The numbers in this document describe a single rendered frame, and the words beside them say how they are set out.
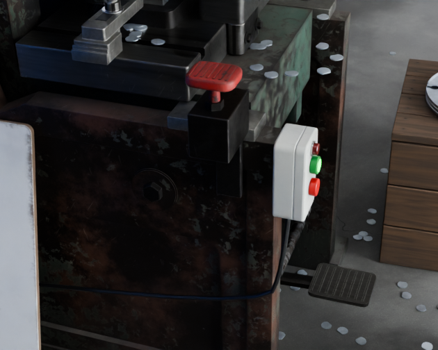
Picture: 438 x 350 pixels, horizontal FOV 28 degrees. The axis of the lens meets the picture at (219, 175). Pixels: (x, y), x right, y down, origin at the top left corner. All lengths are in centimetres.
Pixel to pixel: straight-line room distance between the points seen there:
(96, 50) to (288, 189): 36
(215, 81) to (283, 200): 25
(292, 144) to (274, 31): 37
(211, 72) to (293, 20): 48
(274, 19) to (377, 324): 69
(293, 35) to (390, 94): 125
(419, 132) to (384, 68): 109
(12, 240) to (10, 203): 7
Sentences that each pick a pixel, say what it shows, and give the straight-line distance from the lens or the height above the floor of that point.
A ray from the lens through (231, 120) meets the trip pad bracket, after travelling 119.
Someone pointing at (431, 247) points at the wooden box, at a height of 7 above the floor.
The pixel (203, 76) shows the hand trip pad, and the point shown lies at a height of 76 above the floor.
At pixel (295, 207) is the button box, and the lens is 133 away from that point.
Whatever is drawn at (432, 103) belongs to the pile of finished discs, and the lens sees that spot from 197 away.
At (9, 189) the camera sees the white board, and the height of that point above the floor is 47.
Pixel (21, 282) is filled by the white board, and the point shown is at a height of 30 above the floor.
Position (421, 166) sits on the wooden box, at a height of 28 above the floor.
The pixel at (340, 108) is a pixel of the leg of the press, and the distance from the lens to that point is 180.
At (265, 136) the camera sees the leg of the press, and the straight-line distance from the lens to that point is 131.
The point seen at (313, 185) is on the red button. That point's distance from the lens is 133.
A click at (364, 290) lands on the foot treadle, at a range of 174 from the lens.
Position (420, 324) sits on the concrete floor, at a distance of 193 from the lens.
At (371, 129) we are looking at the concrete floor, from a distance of 259.
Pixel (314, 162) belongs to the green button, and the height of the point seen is 59.
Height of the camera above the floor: 128
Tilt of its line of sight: 33 degrees down
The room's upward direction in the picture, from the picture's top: 1 degrees counter-clockwise
